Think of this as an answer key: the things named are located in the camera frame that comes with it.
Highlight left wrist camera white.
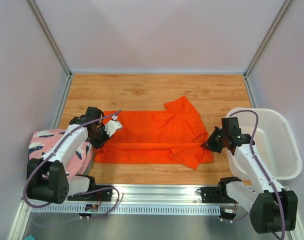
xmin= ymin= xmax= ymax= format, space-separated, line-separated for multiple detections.
xmin=105 ymin=115 xmax=123 ymax=137

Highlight left aluminium frame post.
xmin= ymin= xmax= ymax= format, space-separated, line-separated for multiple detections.
xmin=26 ymin=0 xmax=73 ymax=77

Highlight purple cable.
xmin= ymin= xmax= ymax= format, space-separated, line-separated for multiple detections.
xmin=23 ymin=109 xmax=122 ymax=221
xmin=218 ymin=109 xmax=286 ymax=240

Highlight orange garment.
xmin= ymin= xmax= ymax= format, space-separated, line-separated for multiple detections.
xmin=95 ymin=96 xmax=213 ymax=170

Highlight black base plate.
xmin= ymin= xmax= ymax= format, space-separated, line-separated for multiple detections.
xmin=197 ymin=186 xmax=236 ymax=204
xmin=67 ymin=185 xmax=112 ymax=202

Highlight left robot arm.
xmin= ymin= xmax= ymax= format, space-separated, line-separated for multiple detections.
xmin=23 ymin=107 xmax=122 ymax=208

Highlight teal object at bottom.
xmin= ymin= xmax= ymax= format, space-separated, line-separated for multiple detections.
xmin=22 ymin=235 xmax=36 ymax=240

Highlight aluminium frame post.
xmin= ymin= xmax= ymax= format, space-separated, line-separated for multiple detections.
xmin=26 ymin=0 xmax=73 ymax=77
xmin=243 ymin=0 xmax=295 ymax=77

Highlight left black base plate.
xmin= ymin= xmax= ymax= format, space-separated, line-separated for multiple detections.
xmin=67 ymin=185 xmax=112 ymax=202

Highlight slotted cable duct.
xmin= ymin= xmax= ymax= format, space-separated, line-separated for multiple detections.
xmin=31 ymin=203 xmax=221 ymax=216

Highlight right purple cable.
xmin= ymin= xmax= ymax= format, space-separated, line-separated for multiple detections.
xmin=218 ymin=109 xmax=286 ymax=240

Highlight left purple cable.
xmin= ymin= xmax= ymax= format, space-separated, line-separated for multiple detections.
xmin=23 ymin=109 xmax=122 ymax=221

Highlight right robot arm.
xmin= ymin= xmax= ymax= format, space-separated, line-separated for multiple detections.
xmin=199 ymin=117 xmax=298 ymax=239

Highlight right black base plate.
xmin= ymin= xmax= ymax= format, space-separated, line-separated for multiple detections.
xmin=197 ymin=186 xmax=236 ymax=204

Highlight pink patterned garment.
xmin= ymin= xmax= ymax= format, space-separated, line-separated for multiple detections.
xmin=28 ymin=127 xmax=93 ymax=178

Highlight white laundry basket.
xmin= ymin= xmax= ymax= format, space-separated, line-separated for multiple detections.
xmin=226 ymin=107 xmax=302 ymax=181

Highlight right aluminium frame post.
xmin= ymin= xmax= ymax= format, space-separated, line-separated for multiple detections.
xmin=243 ymin=0 xmax=295 ymax=77

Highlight aluminium front rail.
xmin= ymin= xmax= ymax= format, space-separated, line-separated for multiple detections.
xmin=21 ymin=181 xmax=292 ymax=207

